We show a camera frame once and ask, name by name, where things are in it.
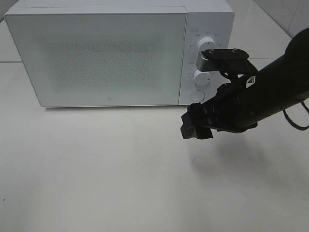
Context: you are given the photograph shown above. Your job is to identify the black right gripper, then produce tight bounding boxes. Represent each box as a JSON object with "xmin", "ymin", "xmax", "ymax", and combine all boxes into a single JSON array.
[{"xmin": 180, "ymin": 82, "xmax": 258, "ymax": 140}]

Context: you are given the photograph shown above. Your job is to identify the round white door button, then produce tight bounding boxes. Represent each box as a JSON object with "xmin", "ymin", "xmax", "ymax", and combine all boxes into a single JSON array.
[{"xmin": 190, "ymin": 90, "xmax": 205, "ymax": 103}]

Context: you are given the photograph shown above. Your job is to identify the white timer knob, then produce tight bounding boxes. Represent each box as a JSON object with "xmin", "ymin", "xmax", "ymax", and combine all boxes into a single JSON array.
[{"xmin": 194, "ymin": 70, "xmax": 211, "ymax": 86}]

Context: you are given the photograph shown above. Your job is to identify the white microwave door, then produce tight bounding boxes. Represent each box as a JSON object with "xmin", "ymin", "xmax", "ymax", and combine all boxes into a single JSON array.
[{"xmin": 5, "ymin": 8, "xmax": 186, "ymax": 107}]

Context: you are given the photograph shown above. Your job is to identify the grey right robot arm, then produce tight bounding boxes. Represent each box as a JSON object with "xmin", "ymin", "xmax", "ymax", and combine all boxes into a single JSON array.
[{"xmin": 181, "ymin": 29, "xmax": 309, "ymax": 140}]

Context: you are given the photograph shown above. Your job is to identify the upper white power knob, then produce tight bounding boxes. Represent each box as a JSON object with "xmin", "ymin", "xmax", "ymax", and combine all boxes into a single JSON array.
[{"xmin": 197, "ymin": 36, "xmax": 217, "ymax": 53}]

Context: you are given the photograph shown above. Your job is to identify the white microwave oven body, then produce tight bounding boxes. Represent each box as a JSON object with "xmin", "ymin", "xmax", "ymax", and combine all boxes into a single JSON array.
[{"xmin": 4, "ymin": 0, "xmax": 235, "ymax": 105}]

